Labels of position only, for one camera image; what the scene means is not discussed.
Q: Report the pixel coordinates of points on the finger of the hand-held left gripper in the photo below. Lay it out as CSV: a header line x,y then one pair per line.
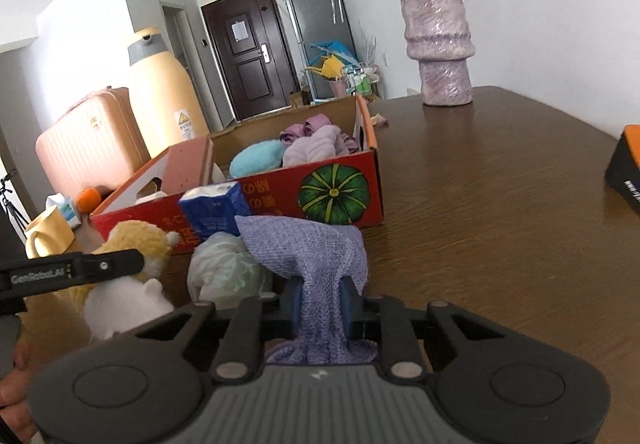
x,y
115,266

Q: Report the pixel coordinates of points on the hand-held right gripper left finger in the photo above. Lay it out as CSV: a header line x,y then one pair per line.
x,y
292,309

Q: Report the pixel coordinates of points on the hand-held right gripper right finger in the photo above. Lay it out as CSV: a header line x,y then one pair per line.
x,y
351,309

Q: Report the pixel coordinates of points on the yellow and white plush toy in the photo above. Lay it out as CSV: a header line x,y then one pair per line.
x,y
130,294

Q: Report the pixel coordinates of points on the purple knitted cloth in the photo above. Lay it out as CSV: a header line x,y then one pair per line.
x,y
315,254

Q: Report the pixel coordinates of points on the pale green mesh bath ball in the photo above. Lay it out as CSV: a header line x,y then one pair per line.
x,y
225,269

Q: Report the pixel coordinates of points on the blue tissue packet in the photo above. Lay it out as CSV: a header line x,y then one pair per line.
x,y
215,209

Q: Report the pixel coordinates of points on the red pumpkin print cardboard box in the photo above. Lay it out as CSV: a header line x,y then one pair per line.
x,y
330,194

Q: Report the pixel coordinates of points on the pink and yellow sponge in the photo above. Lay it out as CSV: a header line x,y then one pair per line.
x,y
187,163

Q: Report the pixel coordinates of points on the lilac fluffy towel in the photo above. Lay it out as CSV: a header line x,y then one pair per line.
x,y
315,148

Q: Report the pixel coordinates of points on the purple satin scrunchie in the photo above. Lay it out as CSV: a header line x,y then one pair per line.
x,y
300,128

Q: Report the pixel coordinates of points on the person's left hand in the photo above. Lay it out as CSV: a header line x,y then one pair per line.
x,y
15,394

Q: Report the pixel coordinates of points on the yellow mug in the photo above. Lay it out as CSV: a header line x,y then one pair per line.
x,y
47,234

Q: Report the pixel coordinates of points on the orange tangerine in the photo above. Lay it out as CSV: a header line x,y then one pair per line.
x,y
89,200

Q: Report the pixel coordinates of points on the small white tissue pack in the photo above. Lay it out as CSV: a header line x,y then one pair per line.
x,y
65,211

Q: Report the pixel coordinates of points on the black tripod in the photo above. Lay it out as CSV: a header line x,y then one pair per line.
x,y
10,204

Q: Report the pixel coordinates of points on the pink hard-shell suitcase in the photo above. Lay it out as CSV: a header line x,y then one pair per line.
x,y
90,143

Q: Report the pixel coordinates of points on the large yellow thermos bottle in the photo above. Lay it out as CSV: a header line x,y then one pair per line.
x,y
165,88

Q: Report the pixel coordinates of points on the rack of small bottles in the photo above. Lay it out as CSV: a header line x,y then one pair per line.
x,y
362,82

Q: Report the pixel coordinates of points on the dark brown door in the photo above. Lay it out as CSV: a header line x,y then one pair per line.
x,y
250,58

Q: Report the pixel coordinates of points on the blue and yellow bags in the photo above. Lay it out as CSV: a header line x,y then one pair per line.
x,y
332,61

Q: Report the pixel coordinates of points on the pink textured vase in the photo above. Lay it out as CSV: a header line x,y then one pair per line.
x,y
440,38

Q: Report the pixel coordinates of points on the grey refrigerator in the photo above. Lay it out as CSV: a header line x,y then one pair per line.
x,y
315,13

